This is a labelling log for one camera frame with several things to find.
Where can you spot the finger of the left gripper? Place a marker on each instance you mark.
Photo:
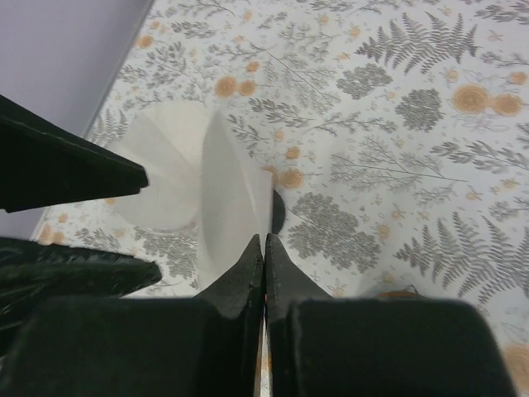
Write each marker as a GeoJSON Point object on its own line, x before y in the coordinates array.
{"type": "Point", "coordinates": [32, 273]}
{"type": "Point", "coordinates": [43, 165]}

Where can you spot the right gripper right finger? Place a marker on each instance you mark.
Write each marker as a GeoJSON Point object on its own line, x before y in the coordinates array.
{"type": "Point", "coordinates": [397, 345]}

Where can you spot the white paper coffee filter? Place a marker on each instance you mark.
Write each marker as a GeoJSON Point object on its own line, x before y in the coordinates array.
{"type": "Point", "coordinates": [167, 140]}

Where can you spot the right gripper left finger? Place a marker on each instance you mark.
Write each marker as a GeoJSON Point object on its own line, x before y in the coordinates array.
{"type": "Point", "coordinates": [205, 345]}

